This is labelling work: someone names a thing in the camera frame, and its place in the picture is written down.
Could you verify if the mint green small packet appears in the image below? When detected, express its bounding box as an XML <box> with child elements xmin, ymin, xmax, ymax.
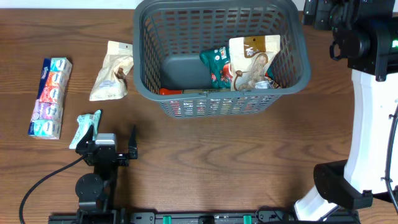
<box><xmin>69</xmin><ymin>110</ymin><xmax>102</xmax><ymax>149</ymax></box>

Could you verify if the beige snack pouch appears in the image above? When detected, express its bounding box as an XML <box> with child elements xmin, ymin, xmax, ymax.
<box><xmin>89</xmin><ymin>40</ymin><xmax>134</xmax><ymax>101</ymax></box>

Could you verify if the grey plastic basket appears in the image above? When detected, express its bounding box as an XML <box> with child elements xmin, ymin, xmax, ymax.
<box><xmin>133</xmin><ymin>0</ymin><xmax>311</xmax><ymax>118</ymax></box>

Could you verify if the red spaghetti packet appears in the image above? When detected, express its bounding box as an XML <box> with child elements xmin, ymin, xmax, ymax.
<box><xmin>158</xmin><ymin>88</ymin><xmax>259</xmax><ymax>116</ymax></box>

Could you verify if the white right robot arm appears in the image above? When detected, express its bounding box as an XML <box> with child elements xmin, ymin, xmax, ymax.
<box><xmin>133</xmin><ymin>0</ymin><xmax>397</xmax><ymax>221</ymax></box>

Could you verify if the brown dried food pouch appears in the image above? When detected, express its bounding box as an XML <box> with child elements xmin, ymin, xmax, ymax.
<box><xmin>229</xmin><ymin>35</ymin><xmax>280</xmax><ymax>91</ymax></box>

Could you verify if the green coffee bag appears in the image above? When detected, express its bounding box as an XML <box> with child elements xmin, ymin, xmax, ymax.
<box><xmin>199</xmin><ymin>46</ymin><xmax>276</xmax><ymax>90</ymax></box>

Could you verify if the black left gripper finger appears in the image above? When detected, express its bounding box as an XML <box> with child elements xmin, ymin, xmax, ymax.
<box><xmin>127</xmin><ymin>126</ymin><xmax>137</xmax><ymax>159</ymax></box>
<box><xmin>75</xmin><ymin>125</ymin><xmax>94</xmax><ymax>154</ymax></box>

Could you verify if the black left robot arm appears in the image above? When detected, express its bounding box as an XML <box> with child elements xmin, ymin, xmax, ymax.
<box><xmin>75</xmin><ymin>125</ymin><xmax>130</xmax><ymax>214</ymax></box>

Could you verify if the colourful tissue multipack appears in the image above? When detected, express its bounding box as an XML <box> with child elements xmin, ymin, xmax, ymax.
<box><xmin>27</xmin><ymin>57</ymin><xmax>72</xmax><ymax>139</ymax></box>

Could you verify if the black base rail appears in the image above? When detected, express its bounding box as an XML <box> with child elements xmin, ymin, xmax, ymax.
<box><xmin>48</xmin><ymin>208</ymin><xmax>361</xmax><ymax>224</ymax></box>

